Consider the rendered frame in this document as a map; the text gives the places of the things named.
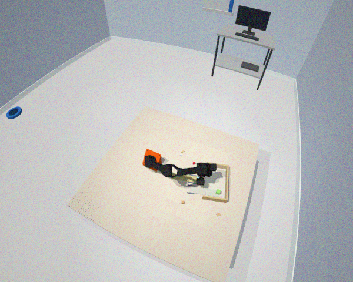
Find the yellow strip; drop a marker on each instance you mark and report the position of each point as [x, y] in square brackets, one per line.
[188, 178]

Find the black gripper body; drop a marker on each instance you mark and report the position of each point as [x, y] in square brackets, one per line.
[200, 180]

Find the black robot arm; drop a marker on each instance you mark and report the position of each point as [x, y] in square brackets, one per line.
[204, 169]

